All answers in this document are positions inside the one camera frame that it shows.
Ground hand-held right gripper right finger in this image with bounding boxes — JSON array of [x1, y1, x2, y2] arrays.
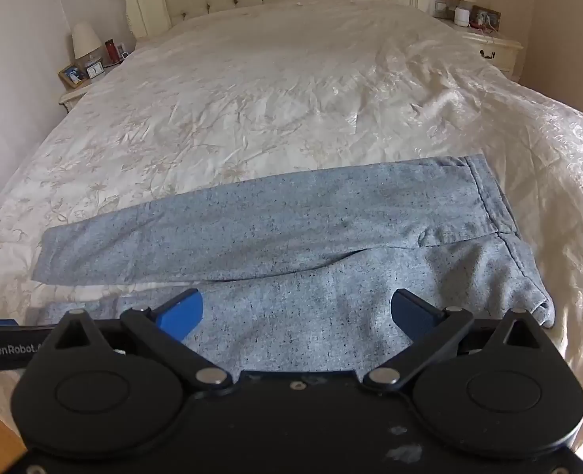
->
[[363, 289, 551, 393]]

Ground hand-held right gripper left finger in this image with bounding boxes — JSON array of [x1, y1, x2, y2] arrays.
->
[[49, 289, 233, 396]]

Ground light blue speckled pants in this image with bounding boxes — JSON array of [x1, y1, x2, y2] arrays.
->
[[32, 154, 555, 373]]

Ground cream floral bedspread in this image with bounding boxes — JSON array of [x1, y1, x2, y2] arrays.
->
[[0, 0, 583, 457]]

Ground cream nightstand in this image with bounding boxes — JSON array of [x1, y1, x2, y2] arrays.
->
[[58, 42, 139, 114], [434, 15, 524, 80]]

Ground wooden photo frame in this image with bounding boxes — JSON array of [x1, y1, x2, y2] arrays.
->
[[58, 64, 89, 90]]

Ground dark photo frame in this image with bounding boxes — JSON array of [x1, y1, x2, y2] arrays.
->
[[470, 6, 502, 30]]

